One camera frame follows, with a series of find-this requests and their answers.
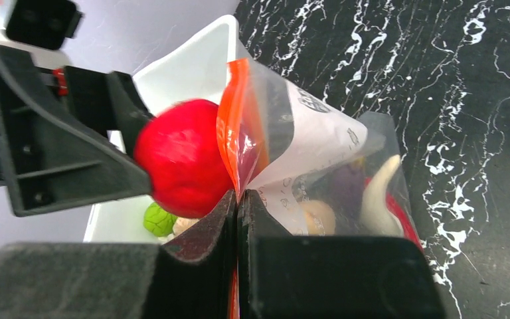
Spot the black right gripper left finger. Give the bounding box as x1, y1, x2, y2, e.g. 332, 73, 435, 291
0, 191, 236, 318

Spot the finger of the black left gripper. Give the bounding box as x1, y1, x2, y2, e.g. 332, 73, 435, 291
63, 66, 153, 157
0, 45, 152, 217

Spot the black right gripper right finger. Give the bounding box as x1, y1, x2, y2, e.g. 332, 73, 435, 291
237, 190, 446, 318

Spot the tan toy garlic bulb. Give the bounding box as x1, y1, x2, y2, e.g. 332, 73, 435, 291
299, 200, 336, 236

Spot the red yellow toy pomegranate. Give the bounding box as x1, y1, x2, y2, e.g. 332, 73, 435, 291
133, 99, 233, 219

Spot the clear zip bag orange zipper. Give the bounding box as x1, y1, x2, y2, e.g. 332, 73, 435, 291
217, 58, 412, 318

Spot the white toy garlic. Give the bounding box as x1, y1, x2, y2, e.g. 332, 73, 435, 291
360, 155, 404, 237

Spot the purple toy eggplant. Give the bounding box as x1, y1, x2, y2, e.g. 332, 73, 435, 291
325, 160, 365, 221

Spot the red toy chili pepper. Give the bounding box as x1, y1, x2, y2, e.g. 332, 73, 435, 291
365, 177, 424, 253

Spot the white plastic bin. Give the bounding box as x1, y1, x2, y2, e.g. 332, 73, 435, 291
83, 15, 249, 243

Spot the beige toy garlic bulb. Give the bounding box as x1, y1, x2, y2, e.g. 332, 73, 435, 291
173, 217, 199, 237

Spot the light green toy fruit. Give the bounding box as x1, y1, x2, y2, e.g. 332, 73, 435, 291
143, 202, 177, 237

